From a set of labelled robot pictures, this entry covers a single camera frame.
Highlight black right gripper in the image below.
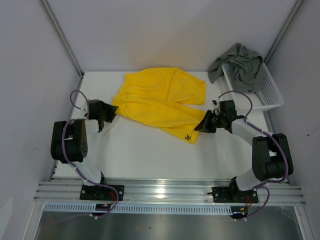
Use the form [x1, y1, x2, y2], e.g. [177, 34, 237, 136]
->
[194, 109, 225, 134]

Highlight yellow shorts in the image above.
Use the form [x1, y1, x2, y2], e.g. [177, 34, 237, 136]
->
[112, 67, 207, 144]

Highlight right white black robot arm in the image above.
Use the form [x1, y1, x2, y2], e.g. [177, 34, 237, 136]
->
[194, 100, 294, 202]

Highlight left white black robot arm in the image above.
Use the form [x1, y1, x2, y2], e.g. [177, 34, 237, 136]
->
[50, 99, 119, 200]

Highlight grey shorts in basket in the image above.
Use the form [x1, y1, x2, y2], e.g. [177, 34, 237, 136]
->
[207, 43, 264, 93]

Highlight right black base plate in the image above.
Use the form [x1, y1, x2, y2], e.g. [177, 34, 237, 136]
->
[207, 186, 259, 204]

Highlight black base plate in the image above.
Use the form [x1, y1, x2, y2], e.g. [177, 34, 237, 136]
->
[79, 184, 117, 201]
[207, 186, 259, 204]

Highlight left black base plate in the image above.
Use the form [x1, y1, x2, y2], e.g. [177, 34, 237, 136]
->
[79, 184, 117, 201]

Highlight aluminium mounting rail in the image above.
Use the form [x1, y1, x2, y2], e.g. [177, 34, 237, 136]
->
[34, 178, 306, 207]

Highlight left aluminium frame post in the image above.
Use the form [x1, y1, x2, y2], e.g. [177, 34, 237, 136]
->
[37, 0, 84, 77]

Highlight aluminium frame post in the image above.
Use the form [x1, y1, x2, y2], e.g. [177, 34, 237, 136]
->
[37, 0, 84, 77]
[264, 0, 307, 65]

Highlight white slotted cable duct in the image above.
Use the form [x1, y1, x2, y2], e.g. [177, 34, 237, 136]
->
[43, 202, 233, 216]

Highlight right aluminium frame post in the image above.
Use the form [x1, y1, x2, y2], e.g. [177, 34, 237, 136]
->
[264, 0, 307, 65]

